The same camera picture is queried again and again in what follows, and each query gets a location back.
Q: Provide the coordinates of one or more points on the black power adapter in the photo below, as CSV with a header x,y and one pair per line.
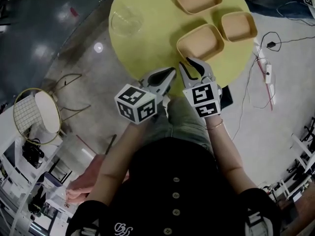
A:
x,y
271,44

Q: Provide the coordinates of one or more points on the person's black buttoned shirt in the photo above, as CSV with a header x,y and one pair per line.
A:
x,y
172,193

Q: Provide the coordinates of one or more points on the red floor tape strip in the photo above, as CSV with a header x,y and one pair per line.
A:
x,y
270,99

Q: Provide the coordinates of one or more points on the white power strip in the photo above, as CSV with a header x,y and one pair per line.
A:
x,y
268,72

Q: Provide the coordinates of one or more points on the person's grey jeans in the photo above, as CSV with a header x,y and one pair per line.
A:
x,y
182,122

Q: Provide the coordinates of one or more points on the person's left forearm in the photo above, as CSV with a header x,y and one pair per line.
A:
x,y
123,151

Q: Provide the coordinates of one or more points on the black bag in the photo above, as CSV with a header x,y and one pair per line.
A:
x,y
30,151

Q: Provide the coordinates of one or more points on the dark grey bin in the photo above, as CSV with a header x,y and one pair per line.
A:
x,y
227,98

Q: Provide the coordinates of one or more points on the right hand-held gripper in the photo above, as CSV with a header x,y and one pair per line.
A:
x,y
204,99

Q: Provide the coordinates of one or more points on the clear glass bowl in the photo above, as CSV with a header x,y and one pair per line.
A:
x,y
126,21

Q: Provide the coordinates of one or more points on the person's right forearm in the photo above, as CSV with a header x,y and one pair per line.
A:
x,y
224,149

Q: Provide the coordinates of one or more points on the white desk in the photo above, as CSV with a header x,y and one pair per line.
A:
x,y
8,124

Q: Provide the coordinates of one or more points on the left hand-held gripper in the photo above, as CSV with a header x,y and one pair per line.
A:
x,y
135,104

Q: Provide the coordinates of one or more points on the round table with yellow-green cloth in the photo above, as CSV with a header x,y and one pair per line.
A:
x,y
152,45

